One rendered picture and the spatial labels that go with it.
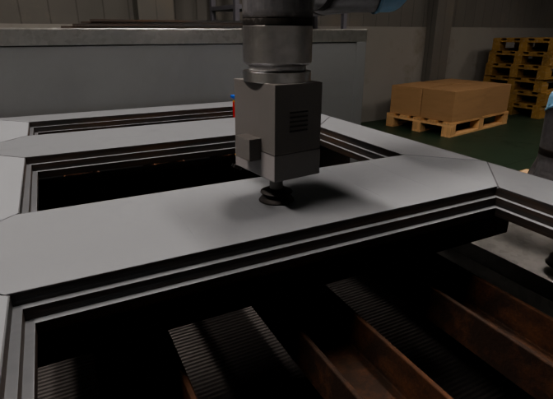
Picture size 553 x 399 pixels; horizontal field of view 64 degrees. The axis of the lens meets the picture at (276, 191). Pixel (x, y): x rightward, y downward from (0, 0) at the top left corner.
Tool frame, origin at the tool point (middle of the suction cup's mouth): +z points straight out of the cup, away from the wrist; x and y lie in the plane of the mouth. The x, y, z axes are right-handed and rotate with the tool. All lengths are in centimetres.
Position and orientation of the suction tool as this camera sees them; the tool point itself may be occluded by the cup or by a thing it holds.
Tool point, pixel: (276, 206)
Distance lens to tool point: 54.0
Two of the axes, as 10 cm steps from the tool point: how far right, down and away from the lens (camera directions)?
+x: 8.2, -1.9, 5.4
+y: 5.7, 2.8, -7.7
